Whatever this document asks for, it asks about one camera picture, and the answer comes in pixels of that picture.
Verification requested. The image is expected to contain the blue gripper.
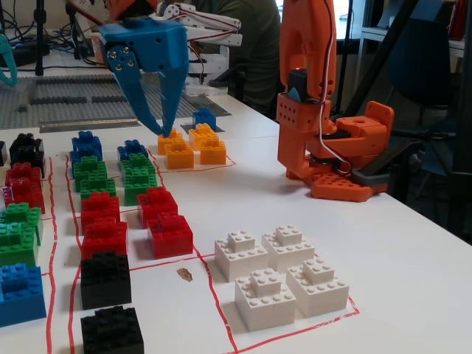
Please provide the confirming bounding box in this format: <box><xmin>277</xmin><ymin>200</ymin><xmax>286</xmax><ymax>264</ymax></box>
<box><xmin>98</xmin><ymin>18</ymin><xmax>190</xmax><ymax>137</ymax></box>

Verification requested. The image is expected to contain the small blue lego block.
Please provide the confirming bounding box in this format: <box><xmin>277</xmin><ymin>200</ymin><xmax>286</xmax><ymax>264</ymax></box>
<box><xmin>192</xmin><ymin>107</ymin><xmax>218</xmax><ymax>131</ymax></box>

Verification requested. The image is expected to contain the red white patterned box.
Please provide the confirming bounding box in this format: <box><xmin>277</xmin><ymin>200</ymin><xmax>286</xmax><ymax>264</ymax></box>
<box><xmin>91</xmin><ymin>35</ymin><xmax>110</xmax><ymax>66</ymax></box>

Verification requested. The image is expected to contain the wide grey tape strip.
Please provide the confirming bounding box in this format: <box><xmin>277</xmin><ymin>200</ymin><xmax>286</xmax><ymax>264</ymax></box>
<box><xmin>184</xmin><ymin>93</ymin><xmax>232</xmax><ymax>118</ymax></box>

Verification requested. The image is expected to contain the yellow lego stack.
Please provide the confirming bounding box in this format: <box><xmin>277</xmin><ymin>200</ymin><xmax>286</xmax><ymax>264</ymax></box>
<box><xmin>188</xmin><ymin>123</ymin><xmax>218</xmax><ymax>148</ymax></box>
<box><xmin>157</xmin><ymin>128</ymin><xmax>185</xmax><ymax>155</ymax></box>
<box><xmin>198</xmin><ymin>136</ymin><xmax>227</xmax><ymax>165</ymax></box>
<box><xmin>164</xmin><ymin>139</ymin><xmax>195</xmax><ymax>170</ymax></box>

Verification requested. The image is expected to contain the black stand pole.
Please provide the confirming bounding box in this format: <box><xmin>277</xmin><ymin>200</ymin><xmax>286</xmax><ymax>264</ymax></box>
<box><xmin>32</xmin><ymin>0</ymin><xmax>51</xmax><ymax>77</ymax></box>
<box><xmin>65</xmin><ymin>0</ymin><xmax>83</xmax><ymax>60</ymax></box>

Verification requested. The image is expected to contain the long grey brick row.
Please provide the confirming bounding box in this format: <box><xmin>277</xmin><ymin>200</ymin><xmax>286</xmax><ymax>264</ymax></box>
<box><xmin>35</xmin><ymin>75</ymin><xmax>111</xmax><ymax>88</ymax></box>

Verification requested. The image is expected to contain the long grey tape strip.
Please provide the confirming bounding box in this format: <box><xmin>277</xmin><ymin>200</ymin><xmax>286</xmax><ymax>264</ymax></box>
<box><xmin>38</xmin><ymin>117</ymin><xmax>143</xmax><ymax>134</ymax></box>

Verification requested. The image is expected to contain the green lego stack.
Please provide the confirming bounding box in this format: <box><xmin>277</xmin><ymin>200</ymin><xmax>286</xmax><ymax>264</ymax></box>
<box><xmin>72</xmin><ymin>155</ymin><xmax>108</xmax><ymax>185</ymax></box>
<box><xmin>3</xmin><ymin>202</ymin><xmax>44</xmax><ymax>246</ymax></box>
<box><xmin>123</xmin><ymin>169</ymin><xmax>159</xmax><ymax>207</ymax></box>
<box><xmin>120</xmin><ymin>153</ymin><xmax>156</xmax><ymax>178</ymax></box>
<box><xmin>79</xmin><ymin>173</ymin><xmax>117</xmax><ymax>202</ymax></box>
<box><xmin>0</xmin><ymin>223</ymin><xmax>40</xmax><ymax>268</ymax></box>

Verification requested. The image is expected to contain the grey lego baseplate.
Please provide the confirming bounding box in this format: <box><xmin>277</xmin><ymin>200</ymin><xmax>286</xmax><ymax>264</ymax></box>
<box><xmin>0</xmin><ymin>75</ymin><xmax>202</xmax><ymax>131</ymax></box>

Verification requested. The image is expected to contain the person in green shirt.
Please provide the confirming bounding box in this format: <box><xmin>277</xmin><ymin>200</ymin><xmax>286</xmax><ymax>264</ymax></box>
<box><xmin>191</xmin><ymin>0</ymin><xmax>284</xmax><ymax>114</ymax></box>

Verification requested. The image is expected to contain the red lego stack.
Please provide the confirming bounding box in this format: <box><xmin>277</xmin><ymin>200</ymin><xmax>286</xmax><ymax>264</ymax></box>
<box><xmin>5</xmin><ymin>162</ymin><xmax>44</xmax><ymax>192</ymax></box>
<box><xmin>80</xmin><ymin>191</ymin><xmax>122</xmax><ymax>226</ymax></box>
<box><xmin>80</xmin><ymin>217</ymin><xmax>129</xmax><ymax>260</ymax></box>
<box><xmin>1</xmin><ymin>178</ymin><xmax>47</xmax><ymax>215</ymax></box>
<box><xmin>136</xmin><ymin>187</ymin><xmax>179</xmax><ymax>229</ymax></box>
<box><xmin>147</xmin><ymin>212</ymin><xmax>195</xmax><ymax>259</ymax></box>

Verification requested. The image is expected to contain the black box device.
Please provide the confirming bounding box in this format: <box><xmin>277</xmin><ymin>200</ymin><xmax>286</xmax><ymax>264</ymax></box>
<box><xmin>10</xmin><ymin>43</ymin><xmax>51</xmax><ymax>67</ymax></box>

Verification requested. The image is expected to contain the teal gripper claw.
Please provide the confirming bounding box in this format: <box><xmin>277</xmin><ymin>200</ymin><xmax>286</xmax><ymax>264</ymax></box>
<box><xmin>0</xmin><ymin>31</ymin><xmax>18</xmax><ymax>89</ymax></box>

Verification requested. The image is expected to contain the black lego stack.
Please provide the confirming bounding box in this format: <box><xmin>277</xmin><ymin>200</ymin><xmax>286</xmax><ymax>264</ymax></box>
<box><xmin>9</xmin><ymin>132</ymin><xmax>46</xmax><ymax>178</ymax></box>
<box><xmin>80</xmin><ymin>305</ymin><xmax>145</xmax><ymax>354</ymax></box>
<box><xmin>80</xmin><ymin>250</ymin><xmax>133</xmax><ymax>310</ymax></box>

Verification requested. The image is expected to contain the white lego stack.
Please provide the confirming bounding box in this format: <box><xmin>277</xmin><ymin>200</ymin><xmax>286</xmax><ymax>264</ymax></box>
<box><xmin>235</xmin><ymin>268</ymin><xmax>298</xmax><ymax>333</ymax></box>
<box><xmin>261</xmin><ymin>223</ymin><xmax>316</xmax><ymax>274</ymax></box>
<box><xmin>286</xmin><ymin>257</ymin><xmax>350</xmax><ymax>319</ymax></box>
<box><xmin>214</xmin><ymin>230</ymin><xmax>269</xmax><ymax>283</ymax></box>

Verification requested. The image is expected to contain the black slanted pole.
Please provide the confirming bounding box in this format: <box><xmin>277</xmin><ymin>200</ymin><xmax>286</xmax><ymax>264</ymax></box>
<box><xmin>341</xmin><ymin>0</ymin><xmax>420</xmax><ymax>115</ymax></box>

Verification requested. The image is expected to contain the grey black table clamp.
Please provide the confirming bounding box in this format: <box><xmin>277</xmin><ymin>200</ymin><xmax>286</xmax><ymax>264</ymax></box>
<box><xmin>350</xmin><ymin>138</ymin><xmax>420</xmax><ymax>185</ymax></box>

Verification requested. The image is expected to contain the large blue lego stack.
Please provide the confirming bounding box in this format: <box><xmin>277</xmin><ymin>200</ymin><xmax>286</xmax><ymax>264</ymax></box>
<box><xmin>0</xmin><ymin>263</ymin><xmax>48</xmax><ymax>328</ymax></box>

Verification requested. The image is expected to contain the dark blue chair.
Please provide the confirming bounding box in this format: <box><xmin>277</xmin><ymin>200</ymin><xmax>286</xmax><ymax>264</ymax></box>
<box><xmin>386</xmin><ymin>16</ymin><xmax>457</xmax><ymax>111</ymax></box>

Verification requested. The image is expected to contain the red object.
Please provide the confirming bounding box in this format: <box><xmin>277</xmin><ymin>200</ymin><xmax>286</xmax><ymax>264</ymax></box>
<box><xmin>448</xmin><ymin>0</ymin><xmax>466</xmax><ymax>41</ymax></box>

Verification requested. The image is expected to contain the white red servo cable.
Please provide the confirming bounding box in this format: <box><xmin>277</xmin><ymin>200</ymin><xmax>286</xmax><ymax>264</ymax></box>
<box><xmin>305</xmin><ymin>0</ymin><xmax>351</xmax><ymax>178</ymax></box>

